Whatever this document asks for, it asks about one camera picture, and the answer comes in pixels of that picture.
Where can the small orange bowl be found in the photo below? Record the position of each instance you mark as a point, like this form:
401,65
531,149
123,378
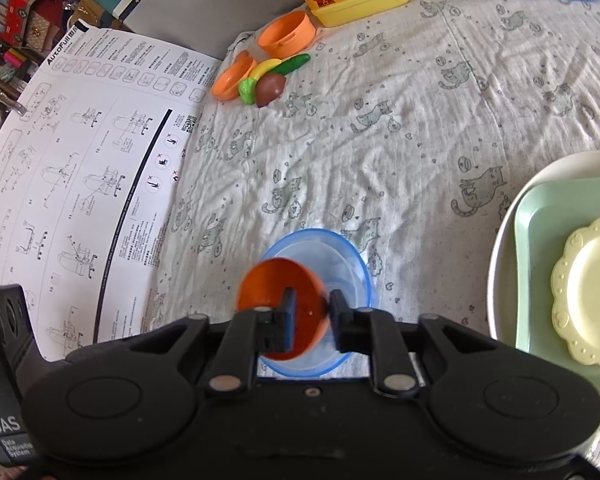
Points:
270,285

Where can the yellow toy banana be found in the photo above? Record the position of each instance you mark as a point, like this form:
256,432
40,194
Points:
262,67

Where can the brown toy chestnut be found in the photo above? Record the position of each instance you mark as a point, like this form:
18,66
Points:
269,89

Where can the grey pillow with teal stripe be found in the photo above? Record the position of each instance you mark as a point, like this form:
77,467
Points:
180,10

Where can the lime green toy piece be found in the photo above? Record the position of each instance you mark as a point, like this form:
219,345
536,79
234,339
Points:
247,91

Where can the yellow scalloped plate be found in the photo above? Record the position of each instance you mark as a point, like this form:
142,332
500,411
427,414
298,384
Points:
595,290

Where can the green square plate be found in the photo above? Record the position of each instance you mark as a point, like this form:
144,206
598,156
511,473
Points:
535,270

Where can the white round plate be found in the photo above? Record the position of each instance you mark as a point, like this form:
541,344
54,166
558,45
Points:
505,240

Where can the green toy cucumber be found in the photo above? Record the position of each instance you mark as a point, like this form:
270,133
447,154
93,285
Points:
295,63

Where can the orange toy lid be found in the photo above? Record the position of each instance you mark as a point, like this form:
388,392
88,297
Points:
230,80

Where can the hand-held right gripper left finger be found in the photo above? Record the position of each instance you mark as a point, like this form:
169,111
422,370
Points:
290,320

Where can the orange toy pot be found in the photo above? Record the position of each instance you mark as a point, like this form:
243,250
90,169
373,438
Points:
285,35

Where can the blue transparent bowl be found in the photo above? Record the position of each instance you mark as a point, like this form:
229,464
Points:
362,280

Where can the white cat print bed sheet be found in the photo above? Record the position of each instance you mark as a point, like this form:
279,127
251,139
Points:
405,160

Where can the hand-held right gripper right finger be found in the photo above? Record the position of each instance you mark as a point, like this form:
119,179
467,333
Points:
336,320

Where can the white instruction sheet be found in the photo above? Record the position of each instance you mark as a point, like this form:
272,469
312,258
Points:
80,160

